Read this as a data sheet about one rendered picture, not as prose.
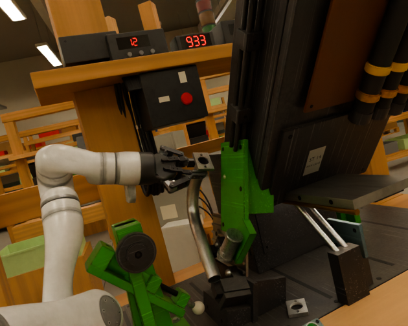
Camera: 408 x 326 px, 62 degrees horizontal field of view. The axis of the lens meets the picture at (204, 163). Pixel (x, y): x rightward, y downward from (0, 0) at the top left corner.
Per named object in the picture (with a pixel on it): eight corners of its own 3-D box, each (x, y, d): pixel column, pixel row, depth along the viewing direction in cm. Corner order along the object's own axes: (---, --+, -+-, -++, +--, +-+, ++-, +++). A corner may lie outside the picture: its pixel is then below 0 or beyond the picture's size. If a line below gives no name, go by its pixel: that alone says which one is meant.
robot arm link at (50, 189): (35, 171, 74) (43, 228, 67) (32, 145, 68) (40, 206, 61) (69, 167, 77) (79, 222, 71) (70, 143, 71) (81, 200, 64)
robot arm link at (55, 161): (115, 140, 73) (111, 165, 79) (34, 138, 67) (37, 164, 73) (118, 167, 69) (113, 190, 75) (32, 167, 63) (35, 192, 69)
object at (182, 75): (209, 115, 98) (197, 63, 96) (153, 128, 91) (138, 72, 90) (194, 120, 109) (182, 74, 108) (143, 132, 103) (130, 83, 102)
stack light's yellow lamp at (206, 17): (218, 22, 113) (215, 9, 113) (204, 24, 112) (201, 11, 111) (212, 28, 118) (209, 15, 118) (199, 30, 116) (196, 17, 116)
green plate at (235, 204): (277, 236, 74) (276, 140, 75) (243, 239, 71) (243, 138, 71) (250, 227, 85) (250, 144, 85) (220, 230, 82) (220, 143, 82)
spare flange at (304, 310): (286, 304, 75) (285, 301, 75) (304, 301, 74) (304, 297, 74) (289, 318, 69) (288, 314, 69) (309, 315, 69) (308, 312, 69)
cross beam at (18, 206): (344, 127, 142) (340, 106, 142) (-5, 230, 94) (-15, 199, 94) (335, 129, 147) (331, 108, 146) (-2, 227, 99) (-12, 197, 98)
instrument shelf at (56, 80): (328, 41, 113) (325, 28, 113) (34, 88, 80) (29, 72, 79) (283, 62, 136) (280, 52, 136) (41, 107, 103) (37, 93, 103)
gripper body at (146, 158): (139, 171, 71) (182, 171, 74) (134, 143, 76) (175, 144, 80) (135, 193, 76) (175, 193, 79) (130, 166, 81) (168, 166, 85)
